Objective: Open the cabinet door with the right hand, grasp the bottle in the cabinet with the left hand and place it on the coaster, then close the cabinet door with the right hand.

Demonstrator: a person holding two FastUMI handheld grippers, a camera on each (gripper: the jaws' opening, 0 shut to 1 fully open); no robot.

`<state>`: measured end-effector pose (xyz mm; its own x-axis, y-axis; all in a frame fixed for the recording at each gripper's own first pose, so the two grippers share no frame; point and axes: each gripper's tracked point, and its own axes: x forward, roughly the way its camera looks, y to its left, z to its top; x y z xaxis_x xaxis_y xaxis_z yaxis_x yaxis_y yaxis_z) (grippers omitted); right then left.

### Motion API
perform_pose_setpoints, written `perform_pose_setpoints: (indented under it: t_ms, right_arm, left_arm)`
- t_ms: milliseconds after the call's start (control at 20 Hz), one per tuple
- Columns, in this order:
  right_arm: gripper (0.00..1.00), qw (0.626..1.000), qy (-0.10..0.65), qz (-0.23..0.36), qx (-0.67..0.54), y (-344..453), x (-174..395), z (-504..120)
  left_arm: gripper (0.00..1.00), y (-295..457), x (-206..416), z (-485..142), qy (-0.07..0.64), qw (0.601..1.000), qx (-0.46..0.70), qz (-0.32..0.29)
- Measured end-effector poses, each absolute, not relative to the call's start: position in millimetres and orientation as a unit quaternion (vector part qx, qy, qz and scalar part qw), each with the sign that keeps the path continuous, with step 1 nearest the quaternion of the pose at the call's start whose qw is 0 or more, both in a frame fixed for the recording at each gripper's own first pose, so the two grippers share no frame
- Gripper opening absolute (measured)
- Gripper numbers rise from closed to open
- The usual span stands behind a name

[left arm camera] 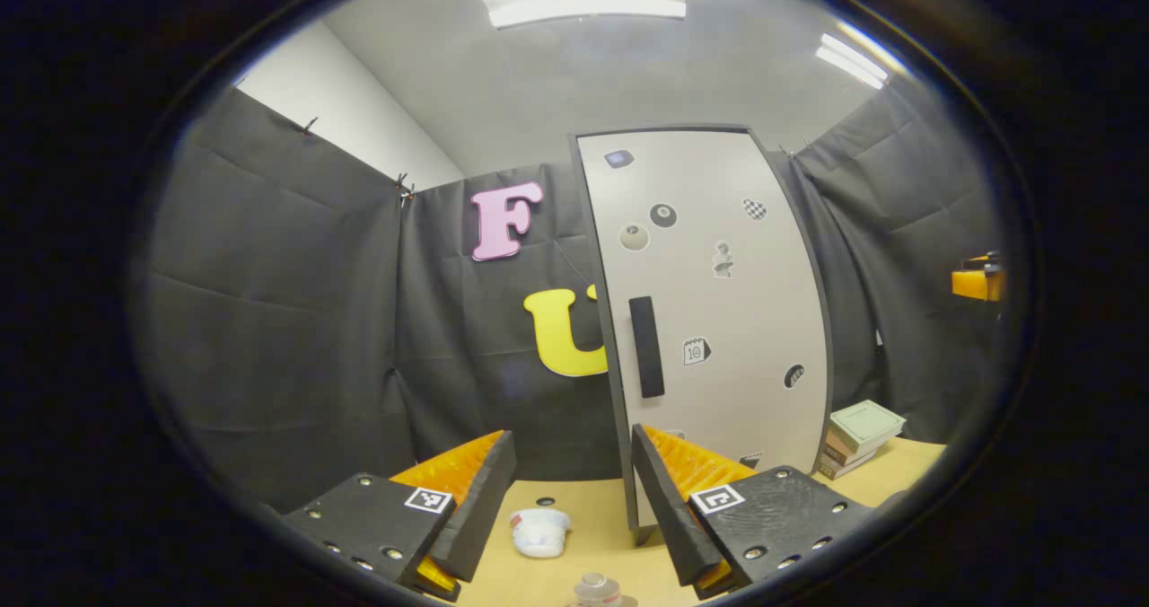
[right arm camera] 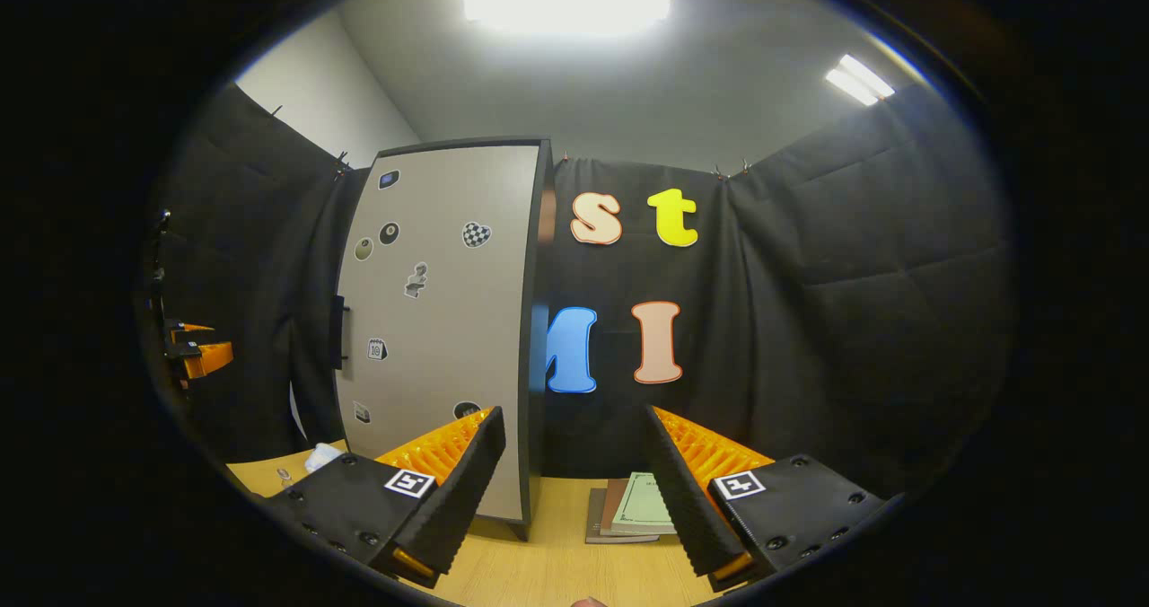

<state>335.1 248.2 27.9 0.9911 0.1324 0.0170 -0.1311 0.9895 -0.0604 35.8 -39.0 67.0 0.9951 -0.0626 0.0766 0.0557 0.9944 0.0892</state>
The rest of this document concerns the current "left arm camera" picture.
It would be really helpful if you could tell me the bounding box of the green book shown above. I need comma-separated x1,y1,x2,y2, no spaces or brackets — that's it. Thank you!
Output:
829,400,907,453

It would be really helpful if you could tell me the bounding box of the black backdrop cloth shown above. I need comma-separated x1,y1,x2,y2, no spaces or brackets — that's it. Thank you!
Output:
139,77,1006,514

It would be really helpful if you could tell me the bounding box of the white crumpled cloth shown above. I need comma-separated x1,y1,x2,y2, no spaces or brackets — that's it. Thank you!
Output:
510,508,572,559

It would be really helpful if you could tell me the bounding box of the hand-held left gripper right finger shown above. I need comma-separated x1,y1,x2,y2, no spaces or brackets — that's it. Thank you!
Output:
628,423,876,601

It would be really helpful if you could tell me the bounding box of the small ceiling light panel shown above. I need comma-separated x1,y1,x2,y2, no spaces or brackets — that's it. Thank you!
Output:
815,32,890,90

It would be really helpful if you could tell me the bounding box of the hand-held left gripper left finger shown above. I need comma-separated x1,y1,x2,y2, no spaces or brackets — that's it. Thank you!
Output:
283,429,519,601

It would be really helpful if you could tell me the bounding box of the brown book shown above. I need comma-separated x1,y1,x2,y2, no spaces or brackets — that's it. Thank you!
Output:
824,429,885,466
817,453,876,480

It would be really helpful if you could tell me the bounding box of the black door handle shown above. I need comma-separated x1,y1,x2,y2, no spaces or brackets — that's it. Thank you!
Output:
628,296,666,400

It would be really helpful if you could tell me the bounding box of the clear bottle with pink label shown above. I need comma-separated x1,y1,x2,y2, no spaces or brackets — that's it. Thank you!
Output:
574,573,629,606

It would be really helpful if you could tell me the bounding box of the dark grey cabinet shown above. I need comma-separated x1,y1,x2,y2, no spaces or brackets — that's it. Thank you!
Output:
568,125,836,545

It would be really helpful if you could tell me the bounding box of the beige cabinet door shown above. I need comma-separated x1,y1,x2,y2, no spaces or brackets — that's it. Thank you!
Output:
577,129,831,529

